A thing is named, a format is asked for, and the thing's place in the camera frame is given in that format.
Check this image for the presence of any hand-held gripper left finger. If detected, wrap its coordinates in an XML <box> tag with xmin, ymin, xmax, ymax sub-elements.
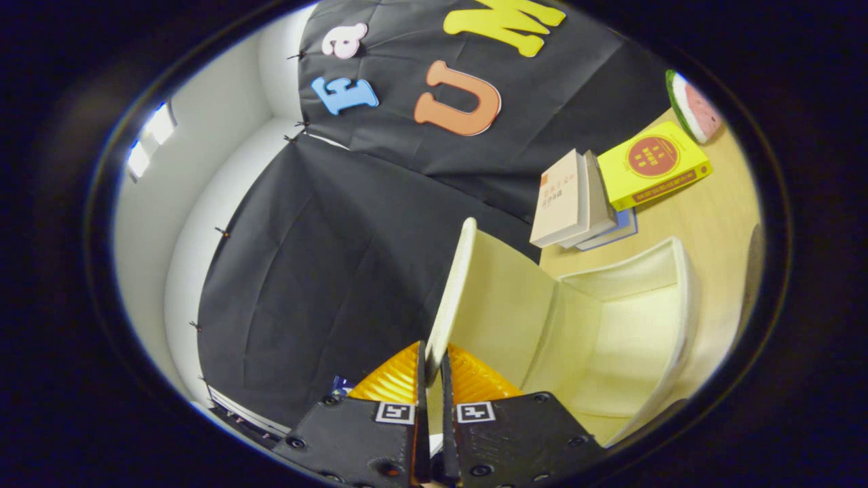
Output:
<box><xmin>271</xmin><ymin>341</ymin><xmax>431</xmax><ymax>488</ymax></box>

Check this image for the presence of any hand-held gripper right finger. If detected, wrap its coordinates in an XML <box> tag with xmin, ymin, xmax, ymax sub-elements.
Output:
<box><xmin>439</xmin><ymin>344</ymin><xmax>609</xmax><ymax>488</ymax></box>

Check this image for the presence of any beige storage box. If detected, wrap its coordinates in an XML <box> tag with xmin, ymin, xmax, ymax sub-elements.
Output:
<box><xmin>425</xmin><ymin>217</ymin><xmax>701</xmax><ymax>448</ymax></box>

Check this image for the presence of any black backdrop cloth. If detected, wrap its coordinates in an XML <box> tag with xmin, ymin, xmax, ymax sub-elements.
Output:
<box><xmin>195</xmin><ymin>0</ymin><xmax>679</xmax><ymax>434</ymax></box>

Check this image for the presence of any blue book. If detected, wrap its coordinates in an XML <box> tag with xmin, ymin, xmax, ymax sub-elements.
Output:
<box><xmin>576</xmin><ymin>208</ymin><xmax>639</xmax><ymax>252</ymax></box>

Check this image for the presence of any grey book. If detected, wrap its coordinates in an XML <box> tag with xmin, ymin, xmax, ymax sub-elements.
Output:
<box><xmin>559</xmin><ymin>150</ymin><xmax>618</xmax><ymax>249</ymax></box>

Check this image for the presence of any yellow book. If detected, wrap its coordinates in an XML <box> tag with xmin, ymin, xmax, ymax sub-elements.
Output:
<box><xmin>597</xmin><ymin>121</ymin><xmax>713</xmax><ymax>212</ymax></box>

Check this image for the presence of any long ceiling light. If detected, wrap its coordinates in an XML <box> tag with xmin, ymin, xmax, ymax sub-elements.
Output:
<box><xmin>126</xmin><ymin>101</ymin><xmax>178</xmax><ymax>181</ymax></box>

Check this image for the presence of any watermelon slice plush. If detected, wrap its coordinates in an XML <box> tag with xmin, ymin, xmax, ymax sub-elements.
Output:
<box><xmin>665</xmin><ymin>69</ymin><xmax>724</xmax><ymax>145</ymax></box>

